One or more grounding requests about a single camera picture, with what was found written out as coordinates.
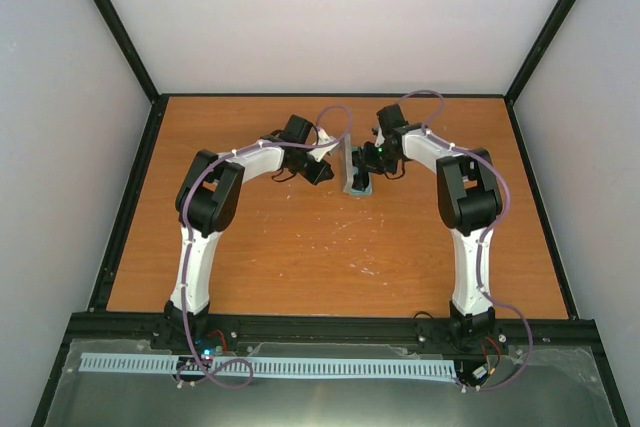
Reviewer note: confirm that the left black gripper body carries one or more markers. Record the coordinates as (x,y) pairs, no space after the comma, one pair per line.
(314,176)

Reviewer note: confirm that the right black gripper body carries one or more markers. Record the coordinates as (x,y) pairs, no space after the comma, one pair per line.
(379,161)

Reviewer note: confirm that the grey glasses case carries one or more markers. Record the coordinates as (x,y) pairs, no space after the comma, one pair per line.
(347,166)

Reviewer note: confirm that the black sunglasses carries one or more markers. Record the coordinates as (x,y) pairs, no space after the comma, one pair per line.
(361,179)

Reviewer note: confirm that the light blue cleaning cloth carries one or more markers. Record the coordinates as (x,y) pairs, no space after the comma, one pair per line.
(358,192)

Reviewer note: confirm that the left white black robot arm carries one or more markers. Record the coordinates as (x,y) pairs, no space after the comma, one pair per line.
(208,198)

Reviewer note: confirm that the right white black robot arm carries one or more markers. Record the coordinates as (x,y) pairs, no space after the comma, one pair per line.
(469,203)

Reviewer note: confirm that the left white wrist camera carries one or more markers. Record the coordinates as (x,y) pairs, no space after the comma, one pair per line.
(324,145)

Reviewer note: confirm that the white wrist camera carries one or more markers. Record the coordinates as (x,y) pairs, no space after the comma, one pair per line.
(380,138)
(324,145)

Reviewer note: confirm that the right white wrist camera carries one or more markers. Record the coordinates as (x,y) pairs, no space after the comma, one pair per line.
(380,138)

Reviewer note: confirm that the light blue cable duct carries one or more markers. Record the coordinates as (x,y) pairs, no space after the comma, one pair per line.
(273,367)

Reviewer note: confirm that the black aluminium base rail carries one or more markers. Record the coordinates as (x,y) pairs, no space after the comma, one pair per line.
(240,332)

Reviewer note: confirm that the right black frame post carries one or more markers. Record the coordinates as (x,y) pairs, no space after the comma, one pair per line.
(544,39)

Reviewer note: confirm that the black frame post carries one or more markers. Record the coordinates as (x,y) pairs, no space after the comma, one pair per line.
(544,39)
(122,38)

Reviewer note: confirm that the left black frame post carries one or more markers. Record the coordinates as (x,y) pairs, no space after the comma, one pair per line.
(122,38)

